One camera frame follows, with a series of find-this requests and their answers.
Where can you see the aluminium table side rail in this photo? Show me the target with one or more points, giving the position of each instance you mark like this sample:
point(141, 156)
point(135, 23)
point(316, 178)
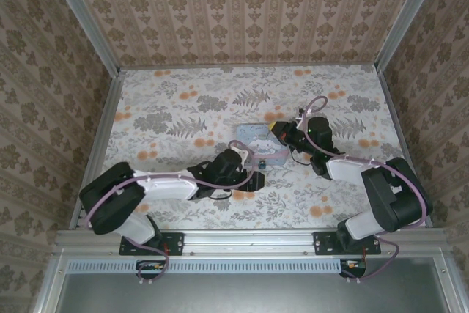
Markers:
point(406, 144)
point(100, 144)

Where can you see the aluminium frame bar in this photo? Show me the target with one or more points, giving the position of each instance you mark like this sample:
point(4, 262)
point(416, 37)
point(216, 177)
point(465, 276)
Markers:
point(49, 283)
point(447, 283)

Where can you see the blue cartoon tin box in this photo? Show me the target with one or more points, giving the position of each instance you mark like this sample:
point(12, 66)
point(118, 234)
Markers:
point(256, 137)

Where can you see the aluminium frame post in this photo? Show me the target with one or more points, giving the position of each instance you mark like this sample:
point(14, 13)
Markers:
point(403, 16)
point(84, 16)

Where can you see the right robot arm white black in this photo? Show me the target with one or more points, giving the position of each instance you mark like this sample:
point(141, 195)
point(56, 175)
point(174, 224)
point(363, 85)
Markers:
point(381, 195)

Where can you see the aluminium table end rail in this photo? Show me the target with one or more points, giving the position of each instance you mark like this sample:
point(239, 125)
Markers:
point(249, 67)

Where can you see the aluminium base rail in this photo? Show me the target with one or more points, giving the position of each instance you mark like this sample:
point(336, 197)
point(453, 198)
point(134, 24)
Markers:
point(249, 241)

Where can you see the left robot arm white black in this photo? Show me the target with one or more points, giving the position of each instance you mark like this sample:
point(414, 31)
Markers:
point(165, 188)

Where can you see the grey metal panel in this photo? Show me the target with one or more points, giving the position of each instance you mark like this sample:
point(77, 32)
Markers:
point(249, 294)

